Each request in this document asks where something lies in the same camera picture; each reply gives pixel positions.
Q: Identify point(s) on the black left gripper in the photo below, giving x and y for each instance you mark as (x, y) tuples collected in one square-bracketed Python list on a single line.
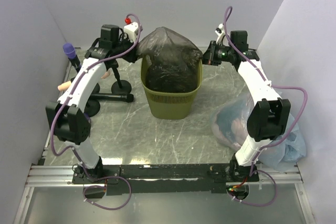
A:
[(133, 56)]

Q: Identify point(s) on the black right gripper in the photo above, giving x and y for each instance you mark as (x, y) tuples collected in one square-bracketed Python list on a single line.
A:
[(209, 58)]

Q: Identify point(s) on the grey translucent trash bag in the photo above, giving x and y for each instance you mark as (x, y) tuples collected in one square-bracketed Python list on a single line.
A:
[(173, 61)]

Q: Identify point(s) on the translucent bag with clothes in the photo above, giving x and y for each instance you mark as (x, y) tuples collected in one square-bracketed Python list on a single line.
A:
[(229, 127)]

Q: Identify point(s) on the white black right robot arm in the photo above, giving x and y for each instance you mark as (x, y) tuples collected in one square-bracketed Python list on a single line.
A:
[(269, 115)]

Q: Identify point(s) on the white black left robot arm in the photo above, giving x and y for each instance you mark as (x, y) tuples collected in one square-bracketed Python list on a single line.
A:
[(66, 116)]

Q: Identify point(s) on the olive green mesh trash bin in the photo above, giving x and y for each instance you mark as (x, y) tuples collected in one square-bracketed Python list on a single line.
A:
[(169, 106)]

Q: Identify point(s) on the purple microphone on stand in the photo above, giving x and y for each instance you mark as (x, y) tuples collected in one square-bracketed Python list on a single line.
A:
[(70, 52)]

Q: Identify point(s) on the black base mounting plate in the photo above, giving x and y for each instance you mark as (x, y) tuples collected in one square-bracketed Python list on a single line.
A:
[(166, 178)]

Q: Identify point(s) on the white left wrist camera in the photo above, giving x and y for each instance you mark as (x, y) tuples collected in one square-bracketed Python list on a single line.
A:
[(131, 30)]

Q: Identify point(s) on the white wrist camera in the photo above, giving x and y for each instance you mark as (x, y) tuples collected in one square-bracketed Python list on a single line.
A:
[(131, 30), (220, 34)]

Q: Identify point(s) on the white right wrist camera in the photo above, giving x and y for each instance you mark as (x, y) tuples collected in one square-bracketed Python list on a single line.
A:
[(220, 34)]

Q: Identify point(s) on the aluminium rail frame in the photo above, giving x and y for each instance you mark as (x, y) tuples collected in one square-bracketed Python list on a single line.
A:
[(50, 197)]

